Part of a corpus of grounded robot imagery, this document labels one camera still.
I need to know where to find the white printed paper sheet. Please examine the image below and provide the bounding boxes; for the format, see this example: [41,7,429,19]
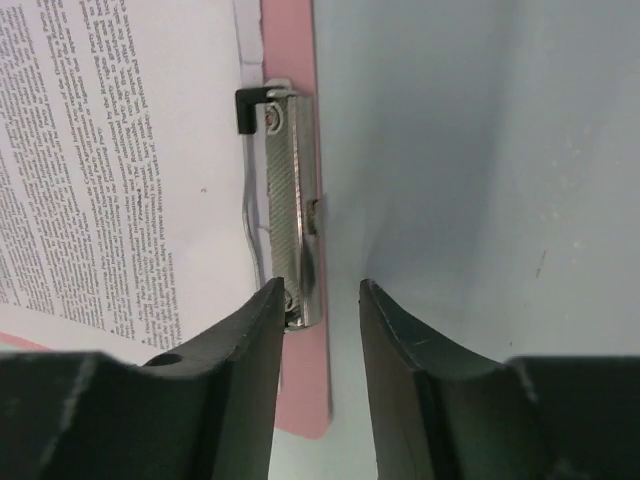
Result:
[1,1,261,357]

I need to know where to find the white printed paper sheets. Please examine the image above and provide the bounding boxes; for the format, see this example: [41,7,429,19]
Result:
[233,0,264,65]

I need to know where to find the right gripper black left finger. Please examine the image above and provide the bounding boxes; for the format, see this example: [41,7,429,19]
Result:
[1,278,285,479]

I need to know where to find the pink clipboard folder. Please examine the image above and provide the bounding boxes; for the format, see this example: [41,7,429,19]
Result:
[1,1,331,439]

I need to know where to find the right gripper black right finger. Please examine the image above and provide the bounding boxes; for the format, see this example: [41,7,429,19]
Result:
[359,280,639,479]

